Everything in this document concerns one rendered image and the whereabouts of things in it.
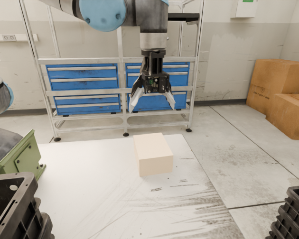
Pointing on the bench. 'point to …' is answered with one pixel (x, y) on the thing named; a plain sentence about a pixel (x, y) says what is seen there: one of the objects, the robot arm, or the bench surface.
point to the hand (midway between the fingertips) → (151, 111)
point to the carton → (152, 154)
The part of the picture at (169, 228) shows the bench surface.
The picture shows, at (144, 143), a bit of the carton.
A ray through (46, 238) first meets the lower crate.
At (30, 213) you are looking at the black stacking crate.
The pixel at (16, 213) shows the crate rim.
